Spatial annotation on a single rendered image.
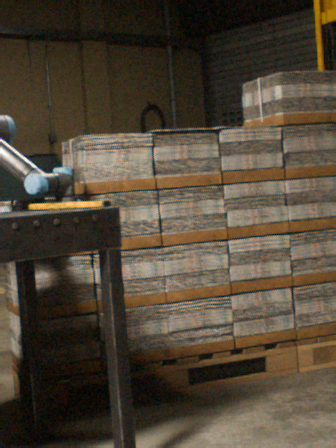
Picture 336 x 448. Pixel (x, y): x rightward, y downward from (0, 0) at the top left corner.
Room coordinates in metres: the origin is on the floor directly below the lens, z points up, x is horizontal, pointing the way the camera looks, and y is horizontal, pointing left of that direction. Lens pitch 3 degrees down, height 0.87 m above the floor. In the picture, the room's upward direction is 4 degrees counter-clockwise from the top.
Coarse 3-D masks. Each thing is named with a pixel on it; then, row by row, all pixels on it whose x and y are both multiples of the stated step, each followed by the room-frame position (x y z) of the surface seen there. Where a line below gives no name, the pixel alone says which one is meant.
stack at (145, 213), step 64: (128, 192) 3.24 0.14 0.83; (192, 192) 3.33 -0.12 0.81; (256, 192) 3.43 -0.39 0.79; (64, 256) 3.15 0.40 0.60; (128, 256) 3.22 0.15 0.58; (192, 256) 3.31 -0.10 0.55; (256, 256) 3.42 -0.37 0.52; (64, 320) 3.13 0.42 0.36; (128, 320) 3.21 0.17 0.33; (192, 320) 3.31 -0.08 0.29; (256, 320) 3.41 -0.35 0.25; (64, 384) 3.11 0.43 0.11; (192, 384) 3.32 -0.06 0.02
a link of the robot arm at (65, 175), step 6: (54, 168) 3.01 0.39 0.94; (60, 168) 2.99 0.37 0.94; (66, 168) 3.00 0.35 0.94; (54, 174) 2.96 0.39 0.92; (60, 174) 2.98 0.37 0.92; (66, 174) 2.99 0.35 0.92; (72, 174) 3.01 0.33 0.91; (60, 180) 2.95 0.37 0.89; (66, 180) 2.98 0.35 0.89; (72, 180) 3.01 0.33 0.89; (60, 186) 2.95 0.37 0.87; (66, 186) 2.98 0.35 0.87; (72, 186) 3.01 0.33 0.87; (60, 192) 2.98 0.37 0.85; (66, 192) 2.99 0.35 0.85; (72, 192) 3.01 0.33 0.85
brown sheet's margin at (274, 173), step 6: (222, 174) 3.37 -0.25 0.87; (228, 174) 3.37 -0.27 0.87; (234, 174) 3.38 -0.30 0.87; (240, 174) 3.39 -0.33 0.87; (246, 174) 3.40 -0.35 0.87; (252, 174) 3.41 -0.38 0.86; (258, 174) 3.42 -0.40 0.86; (264, 174) 3.43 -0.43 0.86; (270, 174) 3.44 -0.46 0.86; (276, 174) 3.45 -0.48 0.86; (282, 174) 3.46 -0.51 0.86; (222, 180) 3.38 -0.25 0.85; (228, 180) 3.37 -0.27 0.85; (234, 180) 3.38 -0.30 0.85; (240, 180) 3.39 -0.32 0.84; (246, 180) 3.40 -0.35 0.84; (252, 180) 3.41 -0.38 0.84
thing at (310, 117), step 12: (264, 120) 3.63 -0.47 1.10; (276, 120) 3.53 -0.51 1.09; (288, 120) 3.48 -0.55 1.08; (300, 120) 3.50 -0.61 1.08; (312, 120) 3.52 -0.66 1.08; (324, 120) 3.54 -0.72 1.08; (300, 168) 3.49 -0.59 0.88; (312, 168) 3.51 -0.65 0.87; (324, 168) 3.53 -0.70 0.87; (300, 228) 3.48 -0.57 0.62; (312, 228) 3.51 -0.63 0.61; (300, 276) 3.48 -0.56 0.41; (312, 276) 3.50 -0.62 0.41; (324, 276) 3.52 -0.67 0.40; (300, 336) 3.48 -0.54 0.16; (312, 336) 3.50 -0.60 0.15
